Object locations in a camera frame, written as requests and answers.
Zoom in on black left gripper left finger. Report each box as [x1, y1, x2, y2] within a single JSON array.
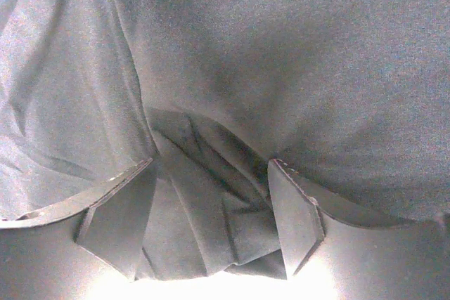
[[1, 159, 157, 299]]

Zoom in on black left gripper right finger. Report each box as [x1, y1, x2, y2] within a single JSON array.
[[267, 159, 449, 299]]

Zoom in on black trousers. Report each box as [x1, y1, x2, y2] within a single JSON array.
[[1, 0, 449, 280]]

